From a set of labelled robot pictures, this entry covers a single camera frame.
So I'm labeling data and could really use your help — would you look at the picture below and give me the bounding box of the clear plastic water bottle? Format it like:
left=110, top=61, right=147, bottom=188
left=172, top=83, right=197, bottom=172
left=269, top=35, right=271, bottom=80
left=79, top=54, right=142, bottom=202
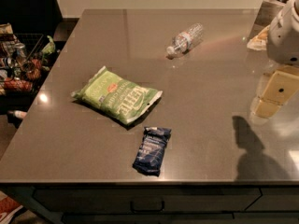
left=166, top=23, right=204, bottom=57

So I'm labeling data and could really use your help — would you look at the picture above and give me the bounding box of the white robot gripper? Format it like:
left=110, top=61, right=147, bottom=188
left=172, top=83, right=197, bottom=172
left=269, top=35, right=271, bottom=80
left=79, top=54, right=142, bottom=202
left=253, top=0, right=299, bottom=119

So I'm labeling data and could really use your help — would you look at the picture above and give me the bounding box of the dark blue snack bag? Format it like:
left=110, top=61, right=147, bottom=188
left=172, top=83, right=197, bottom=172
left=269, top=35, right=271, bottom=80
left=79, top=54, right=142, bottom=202
left=133, top=127, right=171, bottom=176

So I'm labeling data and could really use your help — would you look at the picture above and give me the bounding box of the green jalapeno chip bag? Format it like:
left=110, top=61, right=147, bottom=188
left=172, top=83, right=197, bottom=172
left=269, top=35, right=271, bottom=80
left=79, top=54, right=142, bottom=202
left=71, top=66, right=163, bottom=125

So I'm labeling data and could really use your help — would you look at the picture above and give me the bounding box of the pale snack packet at edge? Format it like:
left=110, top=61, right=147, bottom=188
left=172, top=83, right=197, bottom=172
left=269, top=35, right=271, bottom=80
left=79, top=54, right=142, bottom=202
left=247, top=26, right=269, bottom=50

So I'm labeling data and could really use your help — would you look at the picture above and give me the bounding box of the white red-capped bottle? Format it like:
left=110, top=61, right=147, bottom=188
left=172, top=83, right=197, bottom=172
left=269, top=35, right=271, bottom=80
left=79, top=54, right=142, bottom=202
left=7, top=110, right=27, bottom=120

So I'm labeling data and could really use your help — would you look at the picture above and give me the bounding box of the black wire basket with snacks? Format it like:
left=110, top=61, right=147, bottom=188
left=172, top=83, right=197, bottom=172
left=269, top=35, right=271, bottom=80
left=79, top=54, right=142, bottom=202
left=0, top=23, right=58, bottom=103

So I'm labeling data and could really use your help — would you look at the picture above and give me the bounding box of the orange white floor packet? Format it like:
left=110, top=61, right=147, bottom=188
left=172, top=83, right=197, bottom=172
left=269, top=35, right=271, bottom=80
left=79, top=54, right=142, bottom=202
left=0, top=192, right=22, bottom=224

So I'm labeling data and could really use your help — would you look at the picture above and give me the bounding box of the black drawer handle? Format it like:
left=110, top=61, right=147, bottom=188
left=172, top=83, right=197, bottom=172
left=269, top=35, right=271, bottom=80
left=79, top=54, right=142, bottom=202
left=130, top=201, right=164, bottom=213

